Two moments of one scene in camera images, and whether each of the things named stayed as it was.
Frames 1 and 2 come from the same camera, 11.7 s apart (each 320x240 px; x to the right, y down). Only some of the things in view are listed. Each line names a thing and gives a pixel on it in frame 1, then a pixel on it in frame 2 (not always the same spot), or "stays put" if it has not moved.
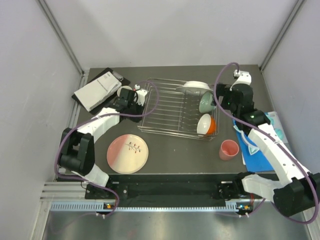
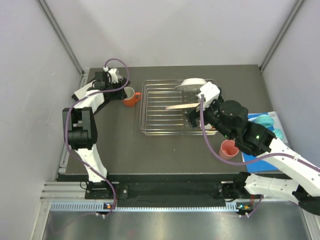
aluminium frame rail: [62, 36] stays put
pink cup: [228, 149] stays put
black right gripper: [223, 90] to [192, 115]
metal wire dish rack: [167, 110] stays put
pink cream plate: [127, 154] to [182, 106]
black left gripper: [140, 108] to [116, 85]
